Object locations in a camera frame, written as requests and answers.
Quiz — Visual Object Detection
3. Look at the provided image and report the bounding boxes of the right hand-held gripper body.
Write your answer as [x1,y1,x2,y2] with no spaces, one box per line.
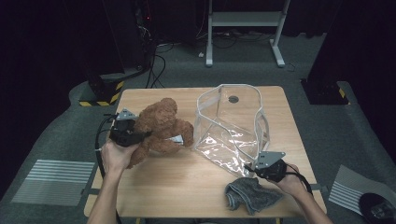
[253,150,288,183]

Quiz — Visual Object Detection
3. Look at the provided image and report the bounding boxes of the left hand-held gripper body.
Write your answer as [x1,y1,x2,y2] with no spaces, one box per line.
[108,107,139,148]

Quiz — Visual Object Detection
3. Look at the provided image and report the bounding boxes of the brown teddy bear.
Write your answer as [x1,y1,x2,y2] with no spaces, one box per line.
[126,97,196,170]

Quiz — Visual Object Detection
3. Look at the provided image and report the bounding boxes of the grey fluffy cloth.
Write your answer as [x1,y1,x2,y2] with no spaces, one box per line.
[224,176,285,217]

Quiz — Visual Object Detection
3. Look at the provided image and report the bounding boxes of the clear plastic bag white trim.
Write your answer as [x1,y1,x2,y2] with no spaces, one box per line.
[192,82,272,178]

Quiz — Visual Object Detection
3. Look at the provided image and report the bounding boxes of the person's left hand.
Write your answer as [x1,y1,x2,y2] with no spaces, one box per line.
[100,138,142,175]

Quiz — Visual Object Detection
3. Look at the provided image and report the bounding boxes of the person's right hand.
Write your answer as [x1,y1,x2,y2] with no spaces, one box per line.
[273,163,308,201]

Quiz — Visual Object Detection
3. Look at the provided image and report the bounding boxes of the black base with yellow stripes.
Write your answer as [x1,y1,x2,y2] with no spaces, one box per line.
[78,73,125,107]

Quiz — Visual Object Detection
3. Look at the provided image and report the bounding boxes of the curled grey striped sheet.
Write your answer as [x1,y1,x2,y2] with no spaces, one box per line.
[328,163,396,217]

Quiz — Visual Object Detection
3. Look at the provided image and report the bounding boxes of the large grey striped sheet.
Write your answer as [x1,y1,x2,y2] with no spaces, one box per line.
[10,159,96,208]

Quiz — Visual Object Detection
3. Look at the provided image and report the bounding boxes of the black base with yellow mark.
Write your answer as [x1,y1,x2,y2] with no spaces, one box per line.
[300,77,351,106]

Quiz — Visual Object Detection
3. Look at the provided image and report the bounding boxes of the black equipment rack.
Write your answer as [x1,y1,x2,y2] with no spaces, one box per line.
[132,0,159,71]

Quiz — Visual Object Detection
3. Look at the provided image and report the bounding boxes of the dark round object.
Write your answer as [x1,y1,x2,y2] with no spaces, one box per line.
[358,192,396,224]

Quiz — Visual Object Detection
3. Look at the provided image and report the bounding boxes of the left hand-held gripper black cable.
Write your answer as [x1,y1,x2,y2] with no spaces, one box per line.
[94,113,123,224]

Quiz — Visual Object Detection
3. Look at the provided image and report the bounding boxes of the hand-held gripper black cable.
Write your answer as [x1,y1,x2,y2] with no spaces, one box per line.
[284,162,314,198]
[94,113,123,224]

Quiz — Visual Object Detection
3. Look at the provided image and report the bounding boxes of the right hand-held gripper black cable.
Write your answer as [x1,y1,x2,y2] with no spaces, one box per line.
[284,162,314,198]

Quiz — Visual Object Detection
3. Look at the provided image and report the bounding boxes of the black hanging cable bundle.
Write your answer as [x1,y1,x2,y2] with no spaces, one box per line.
[143,24,168,90]

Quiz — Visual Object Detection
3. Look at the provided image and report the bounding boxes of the black floor cables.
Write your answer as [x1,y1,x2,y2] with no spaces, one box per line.
[157,29,283,52]

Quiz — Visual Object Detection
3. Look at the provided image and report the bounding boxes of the white metal stand frame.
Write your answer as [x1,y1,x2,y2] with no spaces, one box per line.
[205,0,292,68]

